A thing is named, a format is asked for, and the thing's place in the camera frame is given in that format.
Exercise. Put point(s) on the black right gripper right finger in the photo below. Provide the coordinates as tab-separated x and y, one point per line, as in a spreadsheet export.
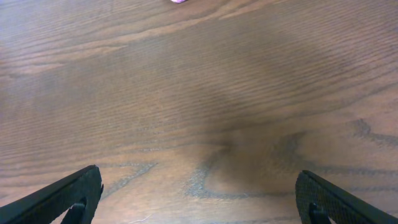
319	201

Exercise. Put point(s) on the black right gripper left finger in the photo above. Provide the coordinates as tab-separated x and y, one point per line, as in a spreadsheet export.
77	195

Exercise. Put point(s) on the purple microfiber cloth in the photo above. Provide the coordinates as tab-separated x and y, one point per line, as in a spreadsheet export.
178	1

